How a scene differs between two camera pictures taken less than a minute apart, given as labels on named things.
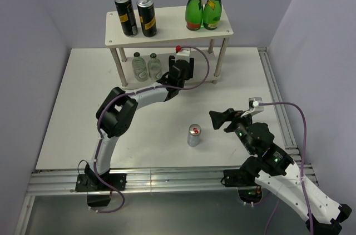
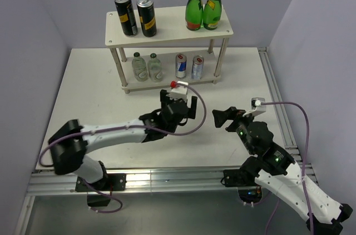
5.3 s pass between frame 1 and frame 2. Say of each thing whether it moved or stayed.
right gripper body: stayed
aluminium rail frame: stayed
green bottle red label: stayed
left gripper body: moved
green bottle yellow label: stayed
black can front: stayed
